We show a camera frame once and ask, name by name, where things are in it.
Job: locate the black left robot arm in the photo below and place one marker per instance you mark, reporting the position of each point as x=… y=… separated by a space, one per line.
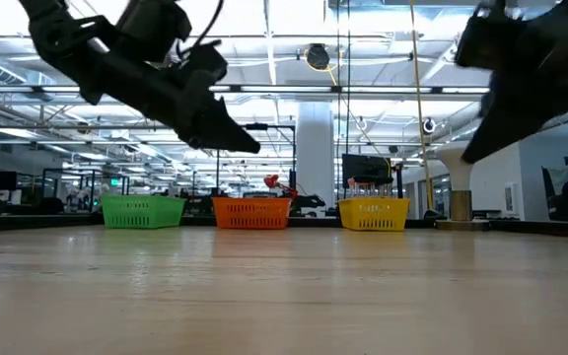
x=67 y=34

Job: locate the green plastic basket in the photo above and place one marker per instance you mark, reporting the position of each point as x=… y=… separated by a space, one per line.
x=141 y=212

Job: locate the black metal gantry frame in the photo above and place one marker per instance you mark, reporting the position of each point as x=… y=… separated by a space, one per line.
x=269 y=126

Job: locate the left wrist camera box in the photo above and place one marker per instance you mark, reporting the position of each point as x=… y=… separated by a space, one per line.
x=205 y=59

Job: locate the black hourglass blue sand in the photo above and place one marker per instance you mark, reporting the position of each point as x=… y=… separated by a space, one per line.
x=384 y=181

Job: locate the pink hourglass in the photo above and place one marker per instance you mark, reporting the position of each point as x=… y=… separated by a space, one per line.
x=351 y=185

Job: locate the round ceiling camera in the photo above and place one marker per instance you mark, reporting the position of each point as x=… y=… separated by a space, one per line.
x=428 y=125

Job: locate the black aluminium table frame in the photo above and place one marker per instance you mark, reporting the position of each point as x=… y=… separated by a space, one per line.
x=42 y=222

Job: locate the white building column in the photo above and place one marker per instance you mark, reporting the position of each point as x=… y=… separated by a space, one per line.
x=316 y=148

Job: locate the yellow plastic basket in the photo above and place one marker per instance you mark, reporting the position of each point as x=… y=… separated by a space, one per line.
x=374 y=214

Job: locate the black hourglass pale sand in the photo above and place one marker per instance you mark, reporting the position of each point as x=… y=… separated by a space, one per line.
x=365 y=181

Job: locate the orange plastic basket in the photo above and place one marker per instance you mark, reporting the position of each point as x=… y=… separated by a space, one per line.
x=252 y=213

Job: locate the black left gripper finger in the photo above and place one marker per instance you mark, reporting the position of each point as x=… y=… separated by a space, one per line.
x=225 y=146
x=220 y=120

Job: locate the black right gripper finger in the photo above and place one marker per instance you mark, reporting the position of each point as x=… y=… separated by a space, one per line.
x=493 y=106
x=520 y=130

